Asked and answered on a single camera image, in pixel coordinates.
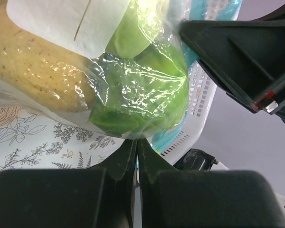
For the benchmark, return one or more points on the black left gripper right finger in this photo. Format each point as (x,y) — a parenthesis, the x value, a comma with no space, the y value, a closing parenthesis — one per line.
(203,199)

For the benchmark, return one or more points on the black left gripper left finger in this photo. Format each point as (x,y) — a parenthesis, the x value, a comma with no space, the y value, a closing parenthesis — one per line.
(98,197)

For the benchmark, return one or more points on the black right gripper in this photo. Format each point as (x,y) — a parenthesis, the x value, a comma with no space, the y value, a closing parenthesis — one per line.
(246,59)

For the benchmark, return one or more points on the green bell pepper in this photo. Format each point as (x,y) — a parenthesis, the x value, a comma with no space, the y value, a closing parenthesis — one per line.
(159,89)

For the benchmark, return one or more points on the clear zip top bag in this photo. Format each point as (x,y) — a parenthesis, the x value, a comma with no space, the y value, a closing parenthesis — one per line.
(84,27)

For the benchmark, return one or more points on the yellow pear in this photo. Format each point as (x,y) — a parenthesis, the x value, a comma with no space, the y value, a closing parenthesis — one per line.
(49,74)

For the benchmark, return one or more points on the green starfruit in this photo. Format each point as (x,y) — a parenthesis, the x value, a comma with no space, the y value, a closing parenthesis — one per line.
(138,28)

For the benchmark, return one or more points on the white plastic basket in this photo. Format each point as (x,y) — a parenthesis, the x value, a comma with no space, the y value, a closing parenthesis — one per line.
(172,145)

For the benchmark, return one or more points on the floral tablecloth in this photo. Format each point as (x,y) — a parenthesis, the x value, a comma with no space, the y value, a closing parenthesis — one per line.
(29,140)

